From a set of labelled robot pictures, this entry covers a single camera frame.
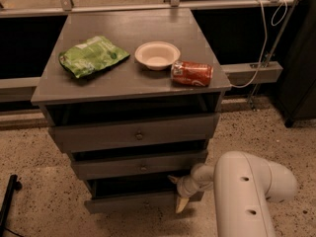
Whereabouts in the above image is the grey bottom drawer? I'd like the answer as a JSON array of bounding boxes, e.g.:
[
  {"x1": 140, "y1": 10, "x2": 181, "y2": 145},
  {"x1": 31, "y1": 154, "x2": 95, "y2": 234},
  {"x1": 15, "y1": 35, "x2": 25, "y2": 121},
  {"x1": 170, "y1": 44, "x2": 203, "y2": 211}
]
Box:
[{"x1": 84, "y1": 170, "x2": 190, "y2": 213}]

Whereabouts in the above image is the red soda can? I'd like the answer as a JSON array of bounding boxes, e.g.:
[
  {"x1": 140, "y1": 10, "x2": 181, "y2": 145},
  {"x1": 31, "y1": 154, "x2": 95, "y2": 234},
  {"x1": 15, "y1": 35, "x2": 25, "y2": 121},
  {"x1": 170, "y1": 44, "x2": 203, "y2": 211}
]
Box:
[{"x1": 171, "y1": 60, "x2": 213, "y2": 87}]

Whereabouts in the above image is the white cable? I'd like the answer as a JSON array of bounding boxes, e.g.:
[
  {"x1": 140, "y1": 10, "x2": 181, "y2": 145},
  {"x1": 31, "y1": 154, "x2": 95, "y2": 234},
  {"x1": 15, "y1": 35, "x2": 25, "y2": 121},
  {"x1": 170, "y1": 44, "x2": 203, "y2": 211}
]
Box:
[{"x1": 230, "y1": 0, "x2": 288, "y2": 90}]

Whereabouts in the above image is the slanted metal pole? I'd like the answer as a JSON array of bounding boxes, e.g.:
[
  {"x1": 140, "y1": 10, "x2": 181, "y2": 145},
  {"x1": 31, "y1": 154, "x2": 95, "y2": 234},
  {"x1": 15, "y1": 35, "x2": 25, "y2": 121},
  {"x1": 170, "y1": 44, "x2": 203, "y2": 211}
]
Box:
[{"x1": 245, "y1": 0, "x2": 299, "y2": 111}]

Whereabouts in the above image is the grey wooden drawer cabinet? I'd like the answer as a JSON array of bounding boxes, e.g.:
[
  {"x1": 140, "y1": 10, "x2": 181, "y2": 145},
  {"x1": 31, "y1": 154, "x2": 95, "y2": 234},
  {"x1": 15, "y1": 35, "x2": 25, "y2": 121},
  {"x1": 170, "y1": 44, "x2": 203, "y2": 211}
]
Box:
[{"x1": 31, "y1": 8, "x2": 232, "y2": 202}]

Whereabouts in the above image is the grey top drawer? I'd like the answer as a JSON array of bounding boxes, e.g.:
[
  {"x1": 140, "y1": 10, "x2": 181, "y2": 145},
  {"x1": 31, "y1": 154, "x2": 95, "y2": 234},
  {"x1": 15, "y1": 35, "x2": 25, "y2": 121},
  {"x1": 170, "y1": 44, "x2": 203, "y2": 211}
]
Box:
[{"x1": 49, "y1": 114, "x2": 219, "y2": 153}]

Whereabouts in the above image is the grey metal railing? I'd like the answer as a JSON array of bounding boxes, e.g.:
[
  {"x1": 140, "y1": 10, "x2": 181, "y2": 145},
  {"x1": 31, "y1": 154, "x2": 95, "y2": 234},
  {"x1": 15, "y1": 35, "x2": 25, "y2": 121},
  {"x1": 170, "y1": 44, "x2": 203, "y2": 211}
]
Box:
[{"x1": 0, "y1": 0, "x2": 297, "y2": 104}]

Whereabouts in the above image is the dark cabinet at right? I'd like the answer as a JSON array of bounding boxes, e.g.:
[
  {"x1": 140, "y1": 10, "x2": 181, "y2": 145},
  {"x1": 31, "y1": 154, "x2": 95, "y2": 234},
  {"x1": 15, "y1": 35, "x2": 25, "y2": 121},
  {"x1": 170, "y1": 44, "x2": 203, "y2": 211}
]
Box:
[{"x1": 276, "y1": 0, "x2": 316, "y2": 127}]

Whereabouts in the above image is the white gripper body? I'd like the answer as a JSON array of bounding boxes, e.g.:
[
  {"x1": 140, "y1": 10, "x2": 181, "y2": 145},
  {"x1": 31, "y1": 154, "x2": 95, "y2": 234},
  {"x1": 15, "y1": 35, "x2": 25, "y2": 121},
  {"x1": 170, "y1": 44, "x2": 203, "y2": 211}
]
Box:
[{"x1": 177, "y1": 176, "x2": 201, "y2": 198}]

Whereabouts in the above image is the white paper bowl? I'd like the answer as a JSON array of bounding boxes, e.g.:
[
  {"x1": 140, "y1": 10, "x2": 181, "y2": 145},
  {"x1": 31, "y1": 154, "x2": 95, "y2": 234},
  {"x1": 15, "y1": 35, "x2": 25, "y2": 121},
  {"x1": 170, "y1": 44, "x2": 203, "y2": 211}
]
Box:
[{"x1": 134, "y1": 41, "x2": 181, "y2": 71}]

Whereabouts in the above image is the green chip bag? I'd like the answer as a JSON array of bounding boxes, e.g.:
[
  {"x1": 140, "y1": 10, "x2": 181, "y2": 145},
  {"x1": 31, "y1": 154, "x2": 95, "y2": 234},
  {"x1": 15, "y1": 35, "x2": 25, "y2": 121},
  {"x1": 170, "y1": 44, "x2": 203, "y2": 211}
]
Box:
[{"x1": 58, "y1": 36, "x2": 129, "y2": 79}]

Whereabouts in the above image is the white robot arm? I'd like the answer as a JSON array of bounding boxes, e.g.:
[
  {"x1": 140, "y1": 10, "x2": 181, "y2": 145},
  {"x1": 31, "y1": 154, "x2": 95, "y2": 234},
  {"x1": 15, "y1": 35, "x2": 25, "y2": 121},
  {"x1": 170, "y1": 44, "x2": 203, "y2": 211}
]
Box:
[{"x1": 170, "y1": 151, "x2": 297, "y2": 237}]

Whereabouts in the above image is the grey drawer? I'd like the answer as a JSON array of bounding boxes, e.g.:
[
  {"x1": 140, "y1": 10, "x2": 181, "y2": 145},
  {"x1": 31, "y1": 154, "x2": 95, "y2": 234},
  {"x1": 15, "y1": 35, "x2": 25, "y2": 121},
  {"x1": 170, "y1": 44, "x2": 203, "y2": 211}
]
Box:
[
  {"x1": 84, "y1": 170, "x2": 190, "y2": 213},
  {"x1": 71, "y1": 149, "x2": 208, "y2": 180},
  {"x1": 49, "y1": 114, "x2": 219, "y2": 153}
]

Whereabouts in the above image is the black floor stand leg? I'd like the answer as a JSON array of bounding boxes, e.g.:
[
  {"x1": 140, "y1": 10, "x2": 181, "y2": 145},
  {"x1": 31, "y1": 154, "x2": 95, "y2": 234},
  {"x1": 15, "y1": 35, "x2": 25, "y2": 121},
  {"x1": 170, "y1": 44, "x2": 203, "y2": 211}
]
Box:
[{"x1": 0, "y1": 175, "x2": 22, "y2": 237}]

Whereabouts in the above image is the grey middle drawer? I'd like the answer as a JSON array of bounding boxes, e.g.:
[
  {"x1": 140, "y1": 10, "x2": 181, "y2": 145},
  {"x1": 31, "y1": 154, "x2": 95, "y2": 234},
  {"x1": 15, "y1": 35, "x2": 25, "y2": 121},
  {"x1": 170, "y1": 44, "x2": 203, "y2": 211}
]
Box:
[{"x1": 71, "y1": 149, "x2": 208, "y2": 180}]

